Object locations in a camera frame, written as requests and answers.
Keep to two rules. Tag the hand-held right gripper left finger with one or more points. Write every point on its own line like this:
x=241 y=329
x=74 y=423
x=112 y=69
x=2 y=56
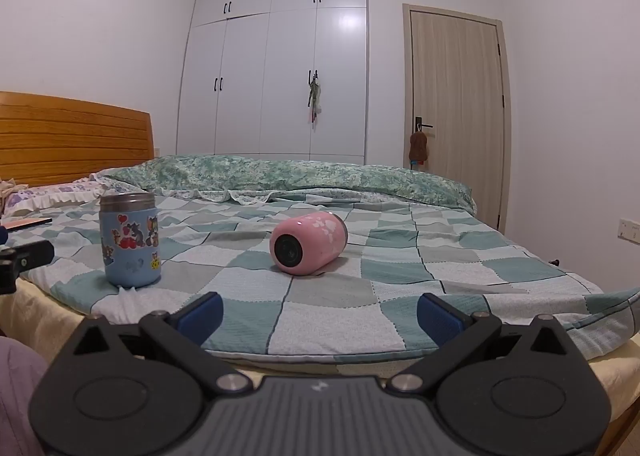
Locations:
x=202 y=318

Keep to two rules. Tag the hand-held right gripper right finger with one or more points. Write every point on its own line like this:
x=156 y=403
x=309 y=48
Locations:
x=439 y=318

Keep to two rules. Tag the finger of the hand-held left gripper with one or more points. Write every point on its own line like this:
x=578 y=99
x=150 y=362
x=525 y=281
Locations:
x=30 y=255

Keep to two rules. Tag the pink cup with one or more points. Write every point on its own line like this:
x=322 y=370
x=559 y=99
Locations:
x=320 y=241

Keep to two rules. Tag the blue cartoon sticker cup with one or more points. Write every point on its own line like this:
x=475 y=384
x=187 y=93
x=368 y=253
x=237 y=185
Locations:
x=130 y=256

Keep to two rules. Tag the yellow mattress cover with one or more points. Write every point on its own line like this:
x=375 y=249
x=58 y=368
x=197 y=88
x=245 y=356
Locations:
x=30 y=306

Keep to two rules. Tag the purple floral pillow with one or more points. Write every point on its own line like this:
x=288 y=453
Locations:
x=45 y=196

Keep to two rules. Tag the checkered bed sheet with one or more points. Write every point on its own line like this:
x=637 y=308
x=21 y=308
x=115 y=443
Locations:
x=340 y=296

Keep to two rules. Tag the wooden headboard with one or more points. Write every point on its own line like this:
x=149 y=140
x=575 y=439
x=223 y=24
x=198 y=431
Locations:
x=75 y=146

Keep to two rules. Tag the pink cloth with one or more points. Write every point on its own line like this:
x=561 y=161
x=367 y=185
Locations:
x=17 y=396

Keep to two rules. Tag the green floral quilt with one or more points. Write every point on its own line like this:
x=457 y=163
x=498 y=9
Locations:
x=300 y=176

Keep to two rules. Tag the brown hanging pouch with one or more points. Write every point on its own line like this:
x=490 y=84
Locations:
x=418 y=146

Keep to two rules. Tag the wooden door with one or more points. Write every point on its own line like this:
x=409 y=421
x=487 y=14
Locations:
x=460 y=86

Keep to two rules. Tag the white wardrobe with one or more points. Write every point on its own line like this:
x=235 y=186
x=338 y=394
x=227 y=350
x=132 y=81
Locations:
x=290 y=86

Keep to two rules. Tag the wall socket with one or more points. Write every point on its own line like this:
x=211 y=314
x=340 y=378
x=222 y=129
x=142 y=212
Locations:
x=629 y=228

